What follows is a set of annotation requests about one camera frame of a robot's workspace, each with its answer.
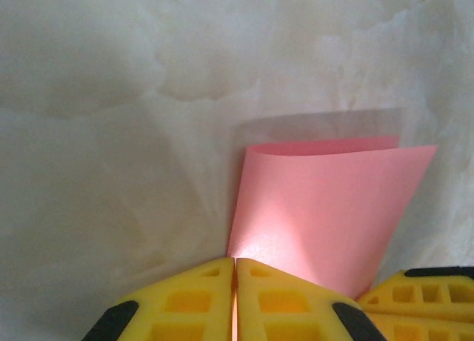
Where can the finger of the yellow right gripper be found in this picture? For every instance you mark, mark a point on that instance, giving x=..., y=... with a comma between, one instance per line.
x=437, y=293
x=426, y=330

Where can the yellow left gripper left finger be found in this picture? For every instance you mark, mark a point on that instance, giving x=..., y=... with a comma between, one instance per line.
x=185, y=304

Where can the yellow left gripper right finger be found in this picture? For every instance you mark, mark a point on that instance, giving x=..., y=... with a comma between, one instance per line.
x=289, y=307

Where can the red square cloth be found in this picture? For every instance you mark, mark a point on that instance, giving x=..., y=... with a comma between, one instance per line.
x=326, y=192

